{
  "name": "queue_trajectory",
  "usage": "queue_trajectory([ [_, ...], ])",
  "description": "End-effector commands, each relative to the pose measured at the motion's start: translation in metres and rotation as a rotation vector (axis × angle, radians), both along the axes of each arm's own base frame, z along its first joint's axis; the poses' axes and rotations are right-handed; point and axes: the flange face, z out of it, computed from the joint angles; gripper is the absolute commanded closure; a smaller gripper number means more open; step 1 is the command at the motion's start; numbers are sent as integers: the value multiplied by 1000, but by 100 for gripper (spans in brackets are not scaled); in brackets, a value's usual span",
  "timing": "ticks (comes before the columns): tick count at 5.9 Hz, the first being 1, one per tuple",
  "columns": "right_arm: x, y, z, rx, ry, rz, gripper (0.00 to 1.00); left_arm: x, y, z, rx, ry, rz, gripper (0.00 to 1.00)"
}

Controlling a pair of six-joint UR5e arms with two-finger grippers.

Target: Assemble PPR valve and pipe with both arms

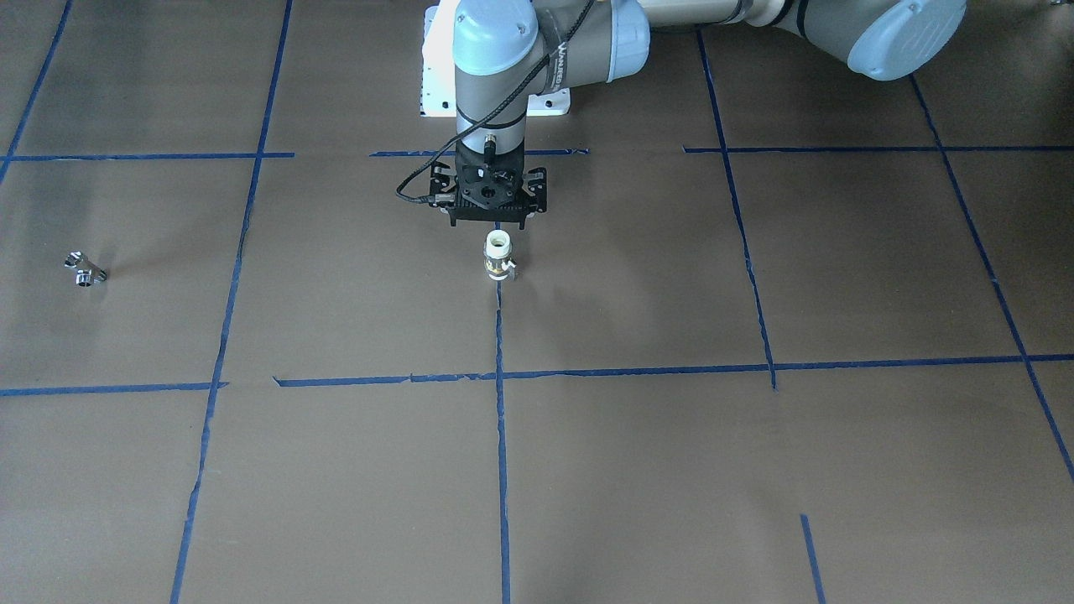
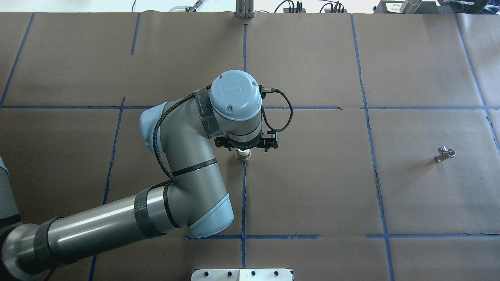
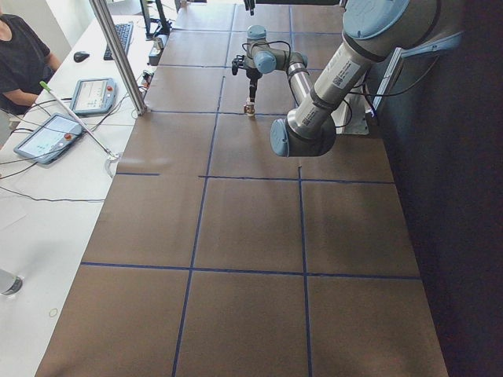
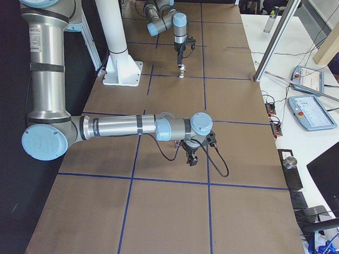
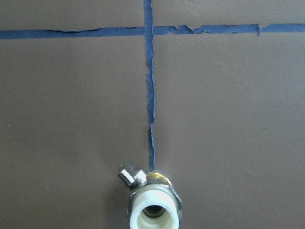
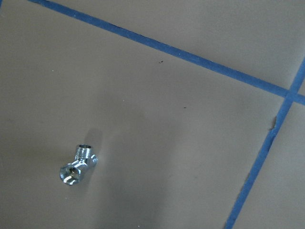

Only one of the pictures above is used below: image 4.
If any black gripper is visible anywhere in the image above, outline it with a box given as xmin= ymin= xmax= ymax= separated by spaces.
xmin=182 ymin=141 xmax=200 ymax=166
xmin=174 ymin=41 xmax=186 ymax=68

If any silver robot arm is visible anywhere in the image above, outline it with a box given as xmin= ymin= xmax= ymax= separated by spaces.
xmin=20 ymin=1 xmax=216 ymax=166
xmin=143 ymin=1 xmax=188 ymax=68

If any white column with base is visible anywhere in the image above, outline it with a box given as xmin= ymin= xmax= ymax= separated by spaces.
xmin=95 ymin=0 xmax=143 ymax=87

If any lower orange black connector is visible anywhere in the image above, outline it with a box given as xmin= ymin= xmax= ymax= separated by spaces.
xmin=270 ymin=120 xmax=283 ymax=138

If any orange black connector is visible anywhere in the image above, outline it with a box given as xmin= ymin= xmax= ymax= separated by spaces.
xmin=265 ymin=102 xmax=276 ymax=116
xmin=270 ymin=120 xmax=283 ymax=138

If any upper orange black connector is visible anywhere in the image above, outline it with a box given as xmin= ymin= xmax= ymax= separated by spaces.
xmin=265 ymin=102 xmax=276 ymax=116

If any steel cylinder weight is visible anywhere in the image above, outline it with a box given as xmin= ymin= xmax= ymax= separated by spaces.
xmin=282 ymin=156 xmax=297 ymax=169

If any black block stack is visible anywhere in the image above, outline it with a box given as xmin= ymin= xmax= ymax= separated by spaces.
xmin=278 ymin=149 xmax=308 ymax=210

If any clear water bottle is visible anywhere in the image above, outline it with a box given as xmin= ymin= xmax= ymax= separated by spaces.
xmin=263 ymin=6 xmax=280 ymax=33

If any lower teach pendant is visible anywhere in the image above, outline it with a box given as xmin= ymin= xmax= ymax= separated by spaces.
xmin=288 ymin=95 xmax=337 ymax=131

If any teach pendant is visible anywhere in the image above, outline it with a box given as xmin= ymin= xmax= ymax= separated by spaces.
xmin=288 ymin=95 xmax=337 ymax=131
xmin=291 ymin=65 xmax=324 ymax=93

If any upper teach pendant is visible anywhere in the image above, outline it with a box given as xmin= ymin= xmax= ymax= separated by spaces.
xmin=291 ymin=65 xmax=324 ymax=93

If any thin metal rod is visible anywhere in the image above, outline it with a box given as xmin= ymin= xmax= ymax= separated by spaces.
xmin=264 ymin=71 xmax=339 ymax=102

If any black camera cable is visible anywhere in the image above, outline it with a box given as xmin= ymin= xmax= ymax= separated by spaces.
xmin=154 ymin=133 xmax=229 ymax=178
xmin=182 ymin=22 xmax=197 ymax=59

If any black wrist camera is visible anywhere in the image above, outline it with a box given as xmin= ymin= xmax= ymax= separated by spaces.
xmin=206 ymin=131 xmax=217 ymax=149
xmin=185 ymin=36 xmax=196 ymax=51

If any aluminium frame post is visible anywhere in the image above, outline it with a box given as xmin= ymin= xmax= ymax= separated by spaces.
xmin=253 ymin=0 xmax=301 ymax=82

